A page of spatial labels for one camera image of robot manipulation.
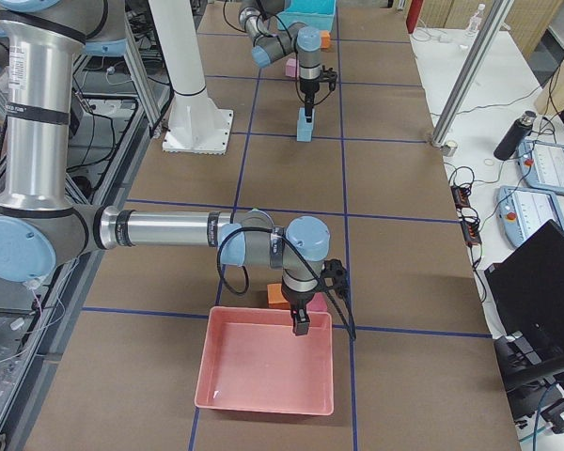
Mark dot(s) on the teach pendant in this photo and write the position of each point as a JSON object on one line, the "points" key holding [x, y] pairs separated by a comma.
{"points": [[542, 165], [523, 211]]}

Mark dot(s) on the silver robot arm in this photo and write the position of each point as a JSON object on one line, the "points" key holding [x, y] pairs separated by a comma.
{"points": [[274, 38], [45, 218]]}

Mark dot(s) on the light blue foam block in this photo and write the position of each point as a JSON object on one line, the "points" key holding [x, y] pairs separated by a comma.
{"points": [[304, 120], [304, 131]]}

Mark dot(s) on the pink plastic tray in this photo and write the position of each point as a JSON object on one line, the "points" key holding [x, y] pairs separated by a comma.
{"points": [[253, 362]]}

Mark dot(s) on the aluminium frame post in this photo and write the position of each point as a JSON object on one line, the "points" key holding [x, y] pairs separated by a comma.
{"points": [[479, 35]]}

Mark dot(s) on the lower teach pendant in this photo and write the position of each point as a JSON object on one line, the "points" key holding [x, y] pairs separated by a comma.
{"points": [[523, 211]]}

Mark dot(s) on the light pink foam block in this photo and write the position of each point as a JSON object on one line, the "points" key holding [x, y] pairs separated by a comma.
{"points": [[291, 69]]}

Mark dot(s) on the light blue plastic bin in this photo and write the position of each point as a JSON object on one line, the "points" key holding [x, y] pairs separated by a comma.
{"points": [[317, 13]]}

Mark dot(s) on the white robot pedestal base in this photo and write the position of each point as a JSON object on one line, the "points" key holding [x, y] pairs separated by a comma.
{"points": [[195, 123]]}

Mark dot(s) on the black laptop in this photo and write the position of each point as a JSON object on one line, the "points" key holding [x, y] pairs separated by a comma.
{"points": [[528, 286]]}

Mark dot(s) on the black water bottle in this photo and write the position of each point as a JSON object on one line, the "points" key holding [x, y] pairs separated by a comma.
{"points": [[517, 132]]}

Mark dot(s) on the magenta pink foam block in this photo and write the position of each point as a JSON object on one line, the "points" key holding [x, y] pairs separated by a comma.
{"points": [[317, 304]]}

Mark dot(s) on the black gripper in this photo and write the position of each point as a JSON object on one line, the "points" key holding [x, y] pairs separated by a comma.
{"points": [[294, 301], [307, 87]]}

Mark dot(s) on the orange foam block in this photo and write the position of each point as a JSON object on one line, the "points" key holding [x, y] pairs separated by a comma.
{"points": [[325, 39], [275, 297]]}

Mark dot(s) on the upper teach pendant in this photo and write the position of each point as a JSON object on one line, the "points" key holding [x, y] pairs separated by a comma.
{"points": [[542, 165]]}

